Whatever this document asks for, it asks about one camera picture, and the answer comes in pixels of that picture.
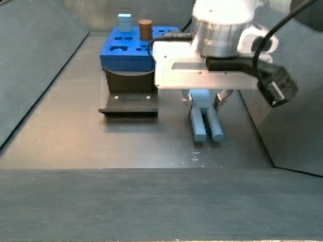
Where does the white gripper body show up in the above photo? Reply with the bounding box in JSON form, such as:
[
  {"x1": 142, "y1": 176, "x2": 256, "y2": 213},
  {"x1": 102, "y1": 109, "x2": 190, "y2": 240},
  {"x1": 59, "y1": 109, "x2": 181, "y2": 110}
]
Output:
[{"x1": 152, "y1": 42, "x2": 257, "y2": 90}]

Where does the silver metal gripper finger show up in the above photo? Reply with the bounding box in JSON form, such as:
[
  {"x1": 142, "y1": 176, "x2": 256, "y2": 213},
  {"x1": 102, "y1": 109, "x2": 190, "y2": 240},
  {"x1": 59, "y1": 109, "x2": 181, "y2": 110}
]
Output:
[{"x1": 181, "y1": 90, "x2": 192, "y2": 109}]

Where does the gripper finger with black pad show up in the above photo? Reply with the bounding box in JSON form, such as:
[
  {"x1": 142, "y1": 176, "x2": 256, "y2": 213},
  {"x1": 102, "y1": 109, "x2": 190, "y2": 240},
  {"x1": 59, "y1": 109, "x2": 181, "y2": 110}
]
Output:
[{"x1": 214, "y1": 90, "x2": 233, "y2": 110}]

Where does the light blue square-circle object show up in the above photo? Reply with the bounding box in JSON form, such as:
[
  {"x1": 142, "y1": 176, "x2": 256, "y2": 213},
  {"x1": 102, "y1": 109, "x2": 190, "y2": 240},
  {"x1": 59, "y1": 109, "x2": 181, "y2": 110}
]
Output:
[{"x1": 189, "y1": 89, "x2": 222, "y2": 142}]

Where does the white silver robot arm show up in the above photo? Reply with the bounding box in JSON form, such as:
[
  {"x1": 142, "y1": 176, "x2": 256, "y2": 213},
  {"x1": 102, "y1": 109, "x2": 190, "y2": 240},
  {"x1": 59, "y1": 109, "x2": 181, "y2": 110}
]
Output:
[{"x1": 149, "y1": 0, "x2": 296, "y2": 107}]

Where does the black curved fixture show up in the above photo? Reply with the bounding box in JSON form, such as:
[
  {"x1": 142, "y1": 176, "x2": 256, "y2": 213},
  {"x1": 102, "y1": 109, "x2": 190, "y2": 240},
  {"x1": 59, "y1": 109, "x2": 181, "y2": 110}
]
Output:
[{"x1": 98, "y1": 69, "x2": 158, "y2": 117}]

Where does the blue foam shape board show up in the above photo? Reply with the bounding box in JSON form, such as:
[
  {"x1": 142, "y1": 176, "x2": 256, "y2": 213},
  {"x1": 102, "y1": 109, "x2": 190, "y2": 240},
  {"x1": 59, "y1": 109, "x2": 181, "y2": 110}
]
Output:
[{"x1": 98, "y1": 26, "x2": 181, "y2": 73}]

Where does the brown cylinder peg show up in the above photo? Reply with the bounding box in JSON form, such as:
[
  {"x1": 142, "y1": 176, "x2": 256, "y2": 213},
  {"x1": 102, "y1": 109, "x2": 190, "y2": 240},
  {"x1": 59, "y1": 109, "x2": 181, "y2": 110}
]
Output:
[{"x1": 138, "y1": 19, "x2": 152, "y2": 41}]

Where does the light blue rectangular block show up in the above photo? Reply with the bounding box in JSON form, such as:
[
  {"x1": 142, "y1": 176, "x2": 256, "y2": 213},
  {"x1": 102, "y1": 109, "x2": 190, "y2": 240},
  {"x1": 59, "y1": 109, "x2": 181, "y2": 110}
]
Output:
[{"x1": 117, "y1": 13, "x2": 131, "y2": 32}]

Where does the black cable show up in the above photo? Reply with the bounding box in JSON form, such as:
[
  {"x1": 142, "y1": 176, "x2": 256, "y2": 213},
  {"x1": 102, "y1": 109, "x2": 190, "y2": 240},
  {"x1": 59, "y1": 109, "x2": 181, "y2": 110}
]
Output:
[{"x1": 145, "y1": 0, "x2": 317, "y2": 93}]

